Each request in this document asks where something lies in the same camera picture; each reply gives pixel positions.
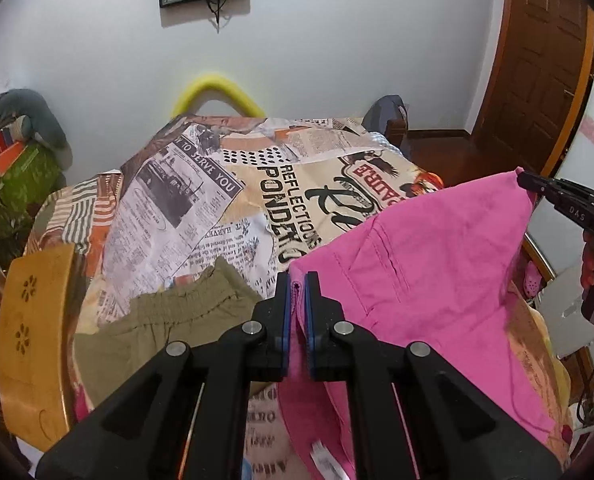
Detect green patterned bag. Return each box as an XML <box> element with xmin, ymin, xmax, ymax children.
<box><xmin>0</xmin><ymin>140</ymin><xmax>62</xmax><ymax>236</ymax></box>

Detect pink pants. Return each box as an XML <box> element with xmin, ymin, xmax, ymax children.
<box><xmin>277</xmin><ymin>171</ymin><xmax>570</xmax><ymax>480</ymax></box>

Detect grey cloth bundle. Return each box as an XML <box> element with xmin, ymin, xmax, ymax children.
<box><xmin>0</xmin><ymin>89</ymin><xmax>72</xmax><ymax>168</ymax></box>

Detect olive green pants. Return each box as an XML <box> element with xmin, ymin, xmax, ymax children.
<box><xmin>74</xmin><ymin>257</ymin><xmax>278</xmax><ymax>406</ymax></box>

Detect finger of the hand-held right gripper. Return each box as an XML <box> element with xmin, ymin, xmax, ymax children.
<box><xmin>517</xmin><ymin>170</ymin><xmax>560</xmax><ymax>202</ymax></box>

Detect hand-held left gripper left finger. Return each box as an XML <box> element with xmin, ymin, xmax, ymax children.
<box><xmin>36</xmin><ymin>271</ymin><xmax>293</xmax><ymax>480</ymax></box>

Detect blue cloth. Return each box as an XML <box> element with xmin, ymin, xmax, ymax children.
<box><xmin>362</xmin><ymin>95</ymin><xmax>408</xmax><ymax>136</ymax></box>

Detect brown wooden door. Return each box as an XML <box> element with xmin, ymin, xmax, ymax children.
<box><xmin>470</xmin><ymin>0</ymin><xmax>594</xmax><ymax>181</ymax></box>

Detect black monitor cable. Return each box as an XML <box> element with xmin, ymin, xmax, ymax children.
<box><xmin>206</xmin><ymin>0</ymin><xmax>229</xmax><ymax>27</ymax></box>

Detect yellow wooden chair back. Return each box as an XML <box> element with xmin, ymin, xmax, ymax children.
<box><xmin>0</xmin><ymin>242</ymin><xmax>78</xmax><ymax>453</ymax></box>

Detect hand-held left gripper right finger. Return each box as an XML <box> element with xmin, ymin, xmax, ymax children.
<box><xmin>304</xmin><ymin>271</ymin><xmax>563</xmax><ymax>480</ymax></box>

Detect brown wooden bedpost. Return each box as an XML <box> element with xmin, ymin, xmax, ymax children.
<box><xmin>384</xmin><ymin>115</ymin><xmax>414</xmax><ymax>160</ymax></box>

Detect pink slipper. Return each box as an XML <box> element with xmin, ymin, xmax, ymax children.
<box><xmin>524</xmin><ymin>265</ymin><xmax>546</xmax><ymax>302</ymax></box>

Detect yellow foam tube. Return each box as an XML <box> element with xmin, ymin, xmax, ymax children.
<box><xmin>172</xmin><ymin>74</ymin><xmax>265</xmax><ymax>118</ymax></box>

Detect white flat board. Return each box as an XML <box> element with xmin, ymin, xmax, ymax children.
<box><xmin>532</xmin><ymin>265</ymin><xmax>594</xmax><ymax>361</ymax></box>

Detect printed blanket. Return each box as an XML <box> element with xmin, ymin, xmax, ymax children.
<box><xmin>24</xmin><ymin>115</ymin><xmax>575</xmax><ymax>480</ymax></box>

